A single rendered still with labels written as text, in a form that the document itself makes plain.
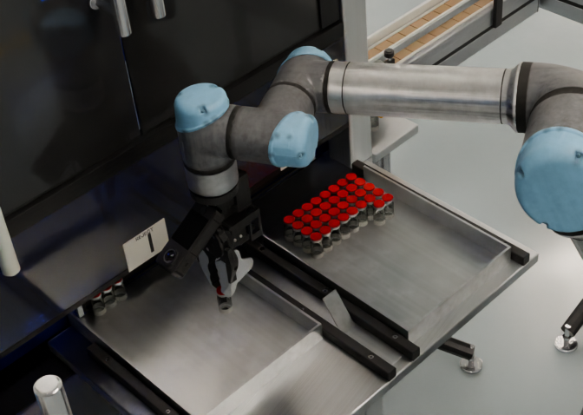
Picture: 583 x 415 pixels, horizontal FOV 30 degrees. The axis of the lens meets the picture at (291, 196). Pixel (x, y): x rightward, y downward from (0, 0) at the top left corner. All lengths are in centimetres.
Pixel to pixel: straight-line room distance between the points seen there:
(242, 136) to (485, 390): 153
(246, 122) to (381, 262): 52
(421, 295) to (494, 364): 110
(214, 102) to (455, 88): 32
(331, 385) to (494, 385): 120
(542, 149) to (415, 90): 24
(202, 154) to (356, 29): 53
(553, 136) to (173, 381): 74
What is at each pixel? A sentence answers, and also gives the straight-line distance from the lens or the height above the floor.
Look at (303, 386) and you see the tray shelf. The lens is 171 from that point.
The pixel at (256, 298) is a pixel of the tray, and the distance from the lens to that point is 185.
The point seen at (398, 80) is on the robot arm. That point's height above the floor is 134.
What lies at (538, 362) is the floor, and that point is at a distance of 292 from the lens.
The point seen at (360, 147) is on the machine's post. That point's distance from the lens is 207.
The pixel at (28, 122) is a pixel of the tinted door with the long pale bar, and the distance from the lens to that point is 154.
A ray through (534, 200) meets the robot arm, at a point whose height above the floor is 131.
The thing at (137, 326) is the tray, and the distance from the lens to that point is 184.
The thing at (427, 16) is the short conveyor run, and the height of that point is 93.
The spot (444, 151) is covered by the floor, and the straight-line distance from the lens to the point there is 356.
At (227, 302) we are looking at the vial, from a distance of 171.
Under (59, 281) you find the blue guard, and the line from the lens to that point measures 169.
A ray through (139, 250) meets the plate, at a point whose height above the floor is 102.
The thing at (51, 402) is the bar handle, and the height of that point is 147.
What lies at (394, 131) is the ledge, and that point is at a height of 88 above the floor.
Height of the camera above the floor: 218
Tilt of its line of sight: 40 degrees down
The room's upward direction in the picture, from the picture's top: 6 degrees counter-clockwise
